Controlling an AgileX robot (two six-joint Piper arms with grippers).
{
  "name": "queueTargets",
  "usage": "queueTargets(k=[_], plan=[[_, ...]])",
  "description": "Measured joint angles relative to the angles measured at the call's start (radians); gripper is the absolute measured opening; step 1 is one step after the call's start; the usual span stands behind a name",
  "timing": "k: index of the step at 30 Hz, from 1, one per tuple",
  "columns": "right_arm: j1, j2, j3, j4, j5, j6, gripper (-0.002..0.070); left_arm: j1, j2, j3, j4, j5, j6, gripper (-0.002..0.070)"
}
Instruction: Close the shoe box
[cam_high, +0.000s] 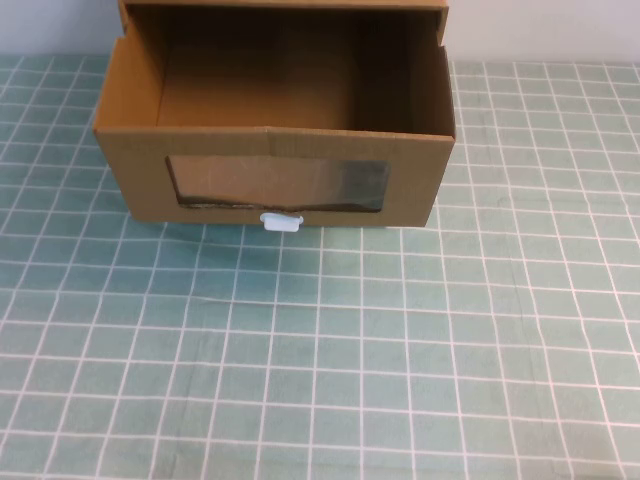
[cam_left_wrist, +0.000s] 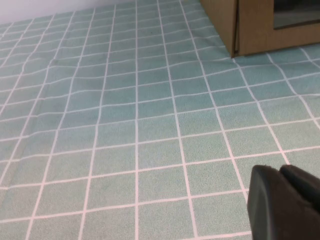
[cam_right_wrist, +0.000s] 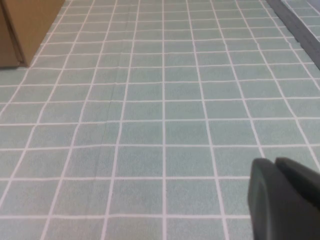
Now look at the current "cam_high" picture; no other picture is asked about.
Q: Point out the cardboard drawer with torn window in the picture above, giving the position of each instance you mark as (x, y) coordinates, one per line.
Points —
(220, 175)

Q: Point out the cardboard shoe box shell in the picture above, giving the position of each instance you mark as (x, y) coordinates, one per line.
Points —
(280, 3)

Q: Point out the green white checked tablecloth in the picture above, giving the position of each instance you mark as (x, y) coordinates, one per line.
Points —
(350, 350)

